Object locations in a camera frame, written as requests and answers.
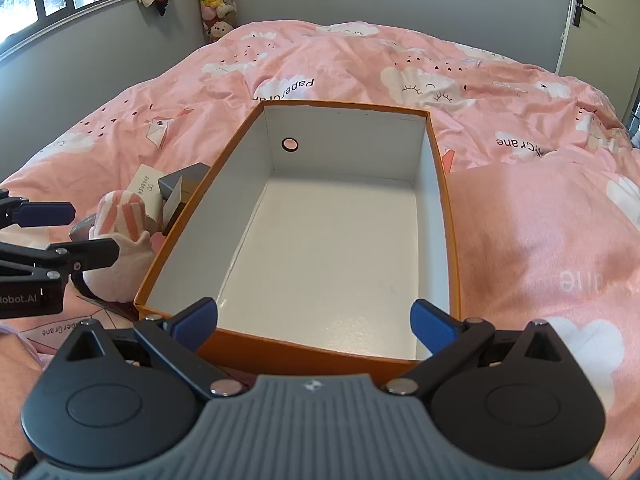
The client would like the brown cardboard box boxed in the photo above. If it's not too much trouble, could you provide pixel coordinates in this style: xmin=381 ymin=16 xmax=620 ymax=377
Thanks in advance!
xmin=161 ymin=192 xmax=201 ymax=235

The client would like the white cardboard box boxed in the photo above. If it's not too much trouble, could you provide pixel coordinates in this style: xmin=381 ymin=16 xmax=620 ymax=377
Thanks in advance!
xmin=125 ymin=162 xmax=166 ymax=213

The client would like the pink printed blanket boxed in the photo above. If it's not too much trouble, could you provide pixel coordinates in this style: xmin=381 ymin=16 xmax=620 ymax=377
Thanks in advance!
xmin=0 ymin=21 xmax=640 ymax=480

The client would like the black door handle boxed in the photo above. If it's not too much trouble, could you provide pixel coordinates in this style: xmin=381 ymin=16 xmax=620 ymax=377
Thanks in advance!
xmin=575 ymin=0 xmax=597 ymax=28

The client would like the grey door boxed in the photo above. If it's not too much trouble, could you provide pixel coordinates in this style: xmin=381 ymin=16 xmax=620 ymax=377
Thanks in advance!
xmin=555 ymin=0 xmax=640 ymax=126

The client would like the orange cardboard box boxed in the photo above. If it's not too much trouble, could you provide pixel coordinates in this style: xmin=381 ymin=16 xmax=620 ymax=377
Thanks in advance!
xmin=133 ymin=100 xmax=462 ymax=377

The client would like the black gift box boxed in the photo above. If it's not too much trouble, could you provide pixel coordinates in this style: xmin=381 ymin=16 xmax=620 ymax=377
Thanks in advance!
xmin=157 ymin=162 xmax=212 ymax=201

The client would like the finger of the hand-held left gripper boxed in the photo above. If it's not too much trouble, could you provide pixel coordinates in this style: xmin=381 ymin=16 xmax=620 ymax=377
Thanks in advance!
xmin=0 ymin=189 xmax=77 ymax=231
xmin=0 ymin=237 xmax=121 ymax=282

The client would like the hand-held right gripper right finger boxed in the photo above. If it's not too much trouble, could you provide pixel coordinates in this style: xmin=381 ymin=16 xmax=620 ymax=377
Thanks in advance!
xmin=386 ymin=298 xmax=576 ymax=402

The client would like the pink striped white plush toy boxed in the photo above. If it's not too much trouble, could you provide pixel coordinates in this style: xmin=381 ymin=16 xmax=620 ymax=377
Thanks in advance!
xmin=72 ymin=189 xmax=166 ymax=321

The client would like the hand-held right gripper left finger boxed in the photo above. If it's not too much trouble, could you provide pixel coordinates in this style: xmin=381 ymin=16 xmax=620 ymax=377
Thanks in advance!
xmin=52 ymin=297 xmax=244 ymax=401

